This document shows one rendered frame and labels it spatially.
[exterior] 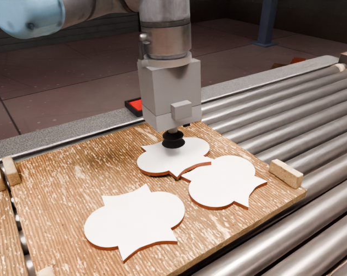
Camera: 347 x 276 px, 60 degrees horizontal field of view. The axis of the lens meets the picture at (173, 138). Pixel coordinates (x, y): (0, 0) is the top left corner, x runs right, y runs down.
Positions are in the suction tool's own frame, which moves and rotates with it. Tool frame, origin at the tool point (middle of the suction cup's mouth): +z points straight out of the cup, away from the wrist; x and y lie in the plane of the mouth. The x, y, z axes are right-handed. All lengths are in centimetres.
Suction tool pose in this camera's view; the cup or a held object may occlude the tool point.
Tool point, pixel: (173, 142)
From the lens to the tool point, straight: 54.8
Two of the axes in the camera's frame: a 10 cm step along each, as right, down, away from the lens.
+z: 0.6, 8.7, 4.9
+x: -4.5, -4.1, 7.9
